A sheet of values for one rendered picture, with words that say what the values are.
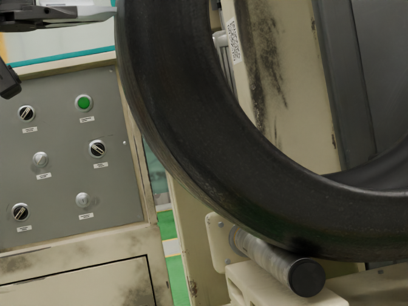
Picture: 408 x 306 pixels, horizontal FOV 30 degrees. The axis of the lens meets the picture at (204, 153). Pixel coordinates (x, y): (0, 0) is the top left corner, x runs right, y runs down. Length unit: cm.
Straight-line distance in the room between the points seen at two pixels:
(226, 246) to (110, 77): 55
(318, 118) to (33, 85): 64
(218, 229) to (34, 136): 55
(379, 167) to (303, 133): 16
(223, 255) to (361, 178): 25
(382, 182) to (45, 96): 76
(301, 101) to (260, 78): 8
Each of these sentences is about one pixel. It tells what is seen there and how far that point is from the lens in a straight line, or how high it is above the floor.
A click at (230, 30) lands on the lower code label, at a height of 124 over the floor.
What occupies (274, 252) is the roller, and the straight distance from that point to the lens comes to 98.
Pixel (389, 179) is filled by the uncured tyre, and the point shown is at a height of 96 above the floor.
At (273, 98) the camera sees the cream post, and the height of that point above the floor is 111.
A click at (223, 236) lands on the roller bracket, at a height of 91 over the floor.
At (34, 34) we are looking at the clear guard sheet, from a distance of 162.
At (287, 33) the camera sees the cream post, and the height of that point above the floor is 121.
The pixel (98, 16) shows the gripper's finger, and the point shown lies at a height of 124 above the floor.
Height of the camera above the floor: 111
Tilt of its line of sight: 3 degrees down
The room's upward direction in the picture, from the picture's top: 10 degrees counter-clockwise
